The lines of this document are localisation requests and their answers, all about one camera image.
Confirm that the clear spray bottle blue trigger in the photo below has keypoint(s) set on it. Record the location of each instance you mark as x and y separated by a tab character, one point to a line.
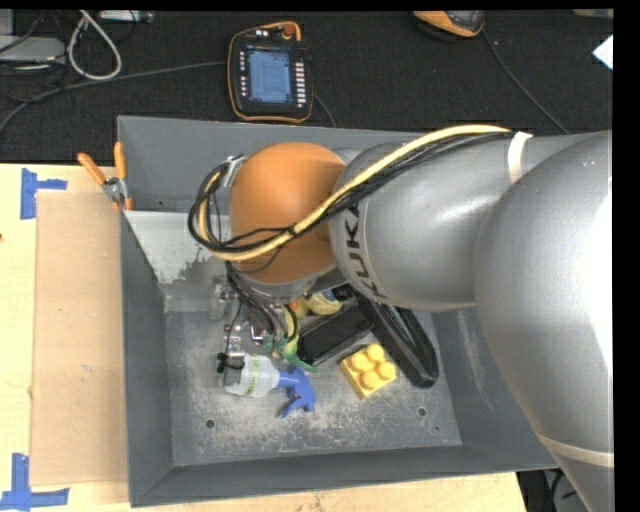
262	377

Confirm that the black flat block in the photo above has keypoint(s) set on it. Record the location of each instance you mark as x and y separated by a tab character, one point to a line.
332	335

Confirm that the yellow soft toy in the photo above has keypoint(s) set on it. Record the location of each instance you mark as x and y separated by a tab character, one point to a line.
320	304

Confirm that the grey metal bin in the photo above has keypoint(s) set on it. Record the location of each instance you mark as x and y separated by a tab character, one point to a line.
260	430

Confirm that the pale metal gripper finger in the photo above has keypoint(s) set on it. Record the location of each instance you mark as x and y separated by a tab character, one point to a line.
233	362
222	302

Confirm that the yellow toy building brick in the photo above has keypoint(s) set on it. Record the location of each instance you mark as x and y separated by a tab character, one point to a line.
370	371

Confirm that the brown cardboard board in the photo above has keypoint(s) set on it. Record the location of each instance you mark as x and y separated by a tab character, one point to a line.
75	340

